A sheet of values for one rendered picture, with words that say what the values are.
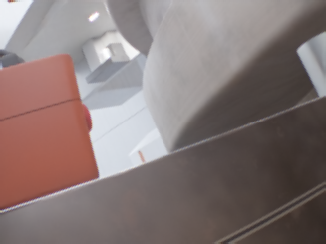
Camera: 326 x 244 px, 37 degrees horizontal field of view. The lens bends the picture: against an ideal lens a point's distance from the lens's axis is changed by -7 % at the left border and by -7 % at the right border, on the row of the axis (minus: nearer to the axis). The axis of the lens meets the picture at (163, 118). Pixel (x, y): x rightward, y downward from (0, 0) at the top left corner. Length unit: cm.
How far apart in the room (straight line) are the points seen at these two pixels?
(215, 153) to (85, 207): 15
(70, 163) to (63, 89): 7
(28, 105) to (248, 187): 23
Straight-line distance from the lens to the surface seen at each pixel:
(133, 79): 490
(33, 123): 46
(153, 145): 481
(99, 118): 584
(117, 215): 45
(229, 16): 109
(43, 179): 45
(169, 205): 47
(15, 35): 366
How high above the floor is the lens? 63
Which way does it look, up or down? 11 degrees up
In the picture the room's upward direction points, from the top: 24 degrees counter-clockwise
